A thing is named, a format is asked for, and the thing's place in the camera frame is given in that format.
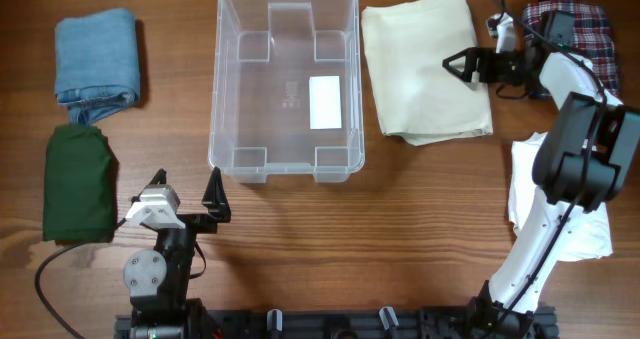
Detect cream cloth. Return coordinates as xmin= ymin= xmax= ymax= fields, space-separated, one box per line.
xmin=361 ymin=0 xmax=493 ymax=146

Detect white label in bin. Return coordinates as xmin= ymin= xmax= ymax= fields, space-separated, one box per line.
xmin=309 ymin=76 xmax=342 ymax=130

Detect plaid flannel shirt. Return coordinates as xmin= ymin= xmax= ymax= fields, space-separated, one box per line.
xmin=521 ymin=0 xmax=620 ymax=97

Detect folded white cloth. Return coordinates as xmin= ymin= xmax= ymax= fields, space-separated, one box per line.
xmin=507 ymin=132 xmax=613 ymax=262

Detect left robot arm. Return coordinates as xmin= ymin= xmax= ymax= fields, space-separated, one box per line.
xmin=114 ymin=168 xmax=231 ymax=339

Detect folded dark green cloth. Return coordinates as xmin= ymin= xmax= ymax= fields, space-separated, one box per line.
xmin=42 ymin=124 xmax=116 ymax=243

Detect clear plastic storage bin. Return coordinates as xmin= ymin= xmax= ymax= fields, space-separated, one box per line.
xmin=208 ymin=0 xmax=365 ymax=183

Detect folded blue denim jeans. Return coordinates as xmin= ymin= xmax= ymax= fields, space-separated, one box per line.
xmin=54 ymin=8 xmax=141 ymax=125

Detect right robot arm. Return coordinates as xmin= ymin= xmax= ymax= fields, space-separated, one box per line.
xmin=429 ymin=11 xmax=639 ymax=338

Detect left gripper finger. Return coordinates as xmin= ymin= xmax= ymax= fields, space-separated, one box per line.
xmin=201 ymin=167 xmax=231 ymax=223
xmin=130 ymin=168 xmax=167 ymax=202

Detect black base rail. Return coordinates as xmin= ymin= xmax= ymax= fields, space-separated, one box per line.
xmin=113 ymin=306 xmax=558 ymax=339

